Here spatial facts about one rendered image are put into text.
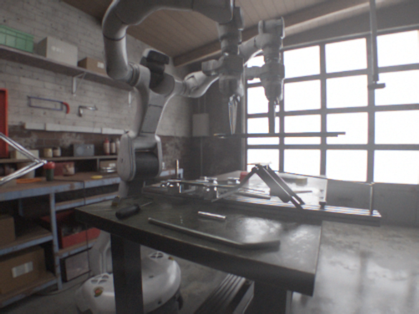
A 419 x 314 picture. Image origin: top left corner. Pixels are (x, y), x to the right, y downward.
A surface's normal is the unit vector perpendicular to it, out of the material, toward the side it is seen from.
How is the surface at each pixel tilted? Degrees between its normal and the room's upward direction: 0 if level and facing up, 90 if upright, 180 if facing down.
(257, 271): 90
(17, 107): 90
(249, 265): 90
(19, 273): 90
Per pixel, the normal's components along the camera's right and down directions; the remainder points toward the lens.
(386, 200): -0.50, 0.04
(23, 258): 0.87, 0.11
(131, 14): 0.04, 0.92
